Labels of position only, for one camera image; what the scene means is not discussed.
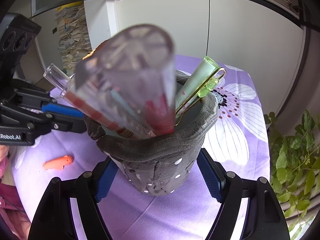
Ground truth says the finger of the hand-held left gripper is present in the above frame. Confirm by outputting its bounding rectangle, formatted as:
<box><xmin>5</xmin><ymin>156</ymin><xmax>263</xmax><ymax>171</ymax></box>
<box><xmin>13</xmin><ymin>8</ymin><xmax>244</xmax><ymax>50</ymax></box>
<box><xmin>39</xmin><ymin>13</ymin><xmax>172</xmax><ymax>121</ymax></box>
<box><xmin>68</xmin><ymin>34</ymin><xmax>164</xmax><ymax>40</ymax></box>
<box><xmin>11</xmin><ymin>79</ymin><xmax>85</xmax><ymax>119</ymax></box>
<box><xmin>0</xmin><ymin>104</ymin><xmax>88</xmax><ymax>137</ymax></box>

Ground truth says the white bookshelf cabinet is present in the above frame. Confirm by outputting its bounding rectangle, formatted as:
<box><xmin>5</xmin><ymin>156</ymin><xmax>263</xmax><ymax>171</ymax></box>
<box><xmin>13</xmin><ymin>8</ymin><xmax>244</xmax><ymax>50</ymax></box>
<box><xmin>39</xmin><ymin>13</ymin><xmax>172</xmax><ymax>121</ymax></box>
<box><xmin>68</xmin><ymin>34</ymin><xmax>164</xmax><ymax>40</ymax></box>
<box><xmin>82</xmin><ymin>0</ymin><xmax>307</xmax><ymax>120</ymax></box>

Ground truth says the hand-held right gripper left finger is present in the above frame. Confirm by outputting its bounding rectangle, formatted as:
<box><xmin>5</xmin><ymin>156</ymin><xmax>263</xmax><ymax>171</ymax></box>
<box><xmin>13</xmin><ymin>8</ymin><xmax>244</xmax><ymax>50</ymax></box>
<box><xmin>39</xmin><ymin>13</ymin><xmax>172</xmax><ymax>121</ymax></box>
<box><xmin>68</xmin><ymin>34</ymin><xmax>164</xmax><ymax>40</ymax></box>
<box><xmin>27</xmin><ymin>156</ymin><xmax>120</xmax><ymax>240</ymax></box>

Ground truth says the grey pen holder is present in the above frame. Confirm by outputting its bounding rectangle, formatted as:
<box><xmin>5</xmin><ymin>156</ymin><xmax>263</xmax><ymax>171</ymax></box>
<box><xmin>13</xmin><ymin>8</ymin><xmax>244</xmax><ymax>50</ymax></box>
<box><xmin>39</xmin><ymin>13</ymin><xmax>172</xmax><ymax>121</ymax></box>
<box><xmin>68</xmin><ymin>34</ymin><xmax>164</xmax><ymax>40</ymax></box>
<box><xmin>86</xmin><ymin>70</ymin><xmax>218</xmax><ymax>196</ymax></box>

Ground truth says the purple floral tablecloth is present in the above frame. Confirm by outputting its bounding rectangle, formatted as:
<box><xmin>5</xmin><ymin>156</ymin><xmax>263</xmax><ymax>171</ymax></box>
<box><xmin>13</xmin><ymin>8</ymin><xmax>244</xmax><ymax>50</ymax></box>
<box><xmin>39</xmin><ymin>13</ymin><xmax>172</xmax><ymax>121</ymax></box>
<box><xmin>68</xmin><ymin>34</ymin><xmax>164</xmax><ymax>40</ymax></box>
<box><xmin>10</xmin><ymin>54</ymin><xmax>272</xmax><ymax>240</ymax></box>

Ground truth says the orange pen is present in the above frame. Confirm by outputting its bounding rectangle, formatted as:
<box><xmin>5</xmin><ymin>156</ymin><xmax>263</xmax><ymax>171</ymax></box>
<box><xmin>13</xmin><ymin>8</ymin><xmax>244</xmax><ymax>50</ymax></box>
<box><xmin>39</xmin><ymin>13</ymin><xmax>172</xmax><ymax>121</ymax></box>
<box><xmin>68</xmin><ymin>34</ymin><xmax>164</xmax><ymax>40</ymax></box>
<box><xmin>42</xmin><ymin>155</ymin><xmax>74</xmax><ymax>171</ymax></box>

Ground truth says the pile of paper stacks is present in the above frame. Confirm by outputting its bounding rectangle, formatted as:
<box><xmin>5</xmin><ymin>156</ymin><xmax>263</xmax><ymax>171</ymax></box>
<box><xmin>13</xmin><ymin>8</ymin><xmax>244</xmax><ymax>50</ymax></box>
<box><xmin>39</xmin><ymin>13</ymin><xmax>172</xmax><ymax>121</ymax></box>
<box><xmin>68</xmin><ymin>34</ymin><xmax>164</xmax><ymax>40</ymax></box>
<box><xmin>55</xmin><ymin>4</ymin><xmax>92</xmax><ymax>77</ymax></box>

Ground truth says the pink checked pen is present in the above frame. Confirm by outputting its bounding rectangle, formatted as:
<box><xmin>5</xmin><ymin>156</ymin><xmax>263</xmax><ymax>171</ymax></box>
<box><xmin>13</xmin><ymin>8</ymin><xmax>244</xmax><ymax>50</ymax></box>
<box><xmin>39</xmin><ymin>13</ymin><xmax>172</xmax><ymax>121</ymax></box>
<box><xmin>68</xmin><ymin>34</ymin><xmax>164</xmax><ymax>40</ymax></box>
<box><xmin>43</xmin><ymin>64</ymin><xmax>153</xmax><ymax>140</ymax></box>

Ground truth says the clear red pen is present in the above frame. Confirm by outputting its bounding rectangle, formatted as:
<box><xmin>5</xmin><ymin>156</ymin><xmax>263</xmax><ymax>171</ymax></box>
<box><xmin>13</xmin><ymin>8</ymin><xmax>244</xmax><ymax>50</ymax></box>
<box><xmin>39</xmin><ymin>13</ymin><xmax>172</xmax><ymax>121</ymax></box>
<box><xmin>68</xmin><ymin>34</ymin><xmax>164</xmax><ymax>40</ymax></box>
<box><xmin>75</xmin><ymin>24</ymin><xmax>175</xmax><ymax>137</ymax></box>

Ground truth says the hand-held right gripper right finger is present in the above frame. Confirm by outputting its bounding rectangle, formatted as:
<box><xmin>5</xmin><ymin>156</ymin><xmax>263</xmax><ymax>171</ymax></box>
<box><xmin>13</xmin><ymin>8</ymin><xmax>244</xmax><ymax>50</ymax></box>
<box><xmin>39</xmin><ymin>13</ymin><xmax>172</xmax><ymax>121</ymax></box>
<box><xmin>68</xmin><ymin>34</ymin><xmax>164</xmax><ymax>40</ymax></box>
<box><xmin>196</xmin><ymin>148</ymin><xmax>292</xmax><ymax>240</ymax></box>

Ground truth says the green pen with gold clip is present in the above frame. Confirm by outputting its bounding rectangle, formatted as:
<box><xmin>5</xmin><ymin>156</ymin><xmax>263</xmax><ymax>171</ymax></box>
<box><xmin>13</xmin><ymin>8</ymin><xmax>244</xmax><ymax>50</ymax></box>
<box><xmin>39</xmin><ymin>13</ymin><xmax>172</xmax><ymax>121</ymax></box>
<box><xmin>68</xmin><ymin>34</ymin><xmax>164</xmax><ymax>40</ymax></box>
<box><xmin>175</xmin><ymin>56</ymin><xmax>227</xmax><ymax>128</ymax></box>

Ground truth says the wooden door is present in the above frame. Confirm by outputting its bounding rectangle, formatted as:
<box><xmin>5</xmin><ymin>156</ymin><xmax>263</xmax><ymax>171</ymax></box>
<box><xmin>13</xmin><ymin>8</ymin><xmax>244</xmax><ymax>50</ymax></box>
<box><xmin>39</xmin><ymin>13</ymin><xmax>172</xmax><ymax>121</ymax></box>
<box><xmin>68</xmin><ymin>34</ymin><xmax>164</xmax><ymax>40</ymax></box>
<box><xmin>19</xmin><ymin>39</ymin><xmax>50</xmax><ymax>85</ymax></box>

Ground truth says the person's maroon clothing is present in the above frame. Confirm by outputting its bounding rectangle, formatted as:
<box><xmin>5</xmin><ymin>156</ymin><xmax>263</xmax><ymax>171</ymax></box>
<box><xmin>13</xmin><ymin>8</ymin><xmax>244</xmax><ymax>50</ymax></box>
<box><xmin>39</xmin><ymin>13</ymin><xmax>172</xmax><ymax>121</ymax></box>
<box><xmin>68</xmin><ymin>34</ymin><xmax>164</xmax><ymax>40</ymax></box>
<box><xmin>0</xmin><ymin>145</ymin><xmax>31</xmax><ymax>240</ymax></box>

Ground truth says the green potted plant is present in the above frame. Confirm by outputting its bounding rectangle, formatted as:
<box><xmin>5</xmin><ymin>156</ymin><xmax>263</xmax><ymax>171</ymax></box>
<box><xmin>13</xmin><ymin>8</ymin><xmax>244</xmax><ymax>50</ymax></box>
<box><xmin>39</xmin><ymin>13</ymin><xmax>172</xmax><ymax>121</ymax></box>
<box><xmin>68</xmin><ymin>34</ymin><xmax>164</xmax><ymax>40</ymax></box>
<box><xmin>264</xmin><ymin>109</ymin><xmax>320</xmax><ymax>235</ymax></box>

